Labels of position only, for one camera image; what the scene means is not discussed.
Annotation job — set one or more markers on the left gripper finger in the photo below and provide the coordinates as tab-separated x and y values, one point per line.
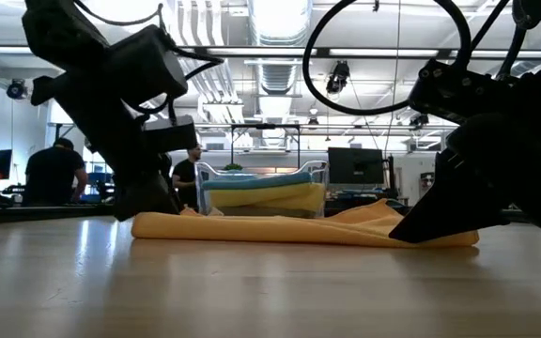
143	197

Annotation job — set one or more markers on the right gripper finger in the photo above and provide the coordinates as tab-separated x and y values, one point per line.
449	211

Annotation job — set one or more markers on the clear plastic bin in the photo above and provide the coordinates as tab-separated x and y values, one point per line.
200	183

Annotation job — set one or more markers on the blue microfiber towel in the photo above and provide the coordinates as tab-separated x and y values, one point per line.
256	182

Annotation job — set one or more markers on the yellow microfiber towel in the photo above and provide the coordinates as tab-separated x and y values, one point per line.
266	197

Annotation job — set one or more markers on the orange microfiber towel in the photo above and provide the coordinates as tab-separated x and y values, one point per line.
275	230

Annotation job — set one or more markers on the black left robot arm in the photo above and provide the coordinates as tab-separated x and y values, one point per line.
64	33

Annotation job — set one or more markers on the person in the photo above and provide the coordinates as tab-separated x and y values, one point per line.
187	178
54	178

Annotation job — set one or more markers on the small green background object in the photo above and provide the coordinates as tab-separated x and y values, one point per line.
233	166

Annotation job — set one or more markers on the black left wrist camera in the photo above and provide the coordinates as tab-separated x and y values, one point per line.
169	133

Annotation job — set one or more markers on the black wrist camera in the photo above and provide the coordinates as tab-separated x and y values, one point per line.
169	133
463	91

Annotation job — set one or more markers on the black ceiling-hung camera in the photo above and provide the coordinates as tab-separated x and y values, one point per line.
17	89
419	121
338	77

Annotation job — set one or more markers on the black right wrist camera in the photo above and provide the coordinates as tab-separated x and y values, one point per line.
463	91

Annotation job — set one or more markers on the black aluminium frame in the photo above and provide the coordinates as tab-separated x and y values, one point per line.
40	213

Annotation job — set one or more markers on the black gantry frame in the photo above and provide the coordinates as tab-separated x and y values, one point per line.
266	127

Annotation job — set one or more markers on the long ceiling light rail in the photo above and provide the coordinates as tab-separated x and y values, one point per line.
270	52

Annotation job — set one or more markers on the silver ventilation duct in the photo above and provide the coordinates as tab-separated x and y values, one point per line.
280	28

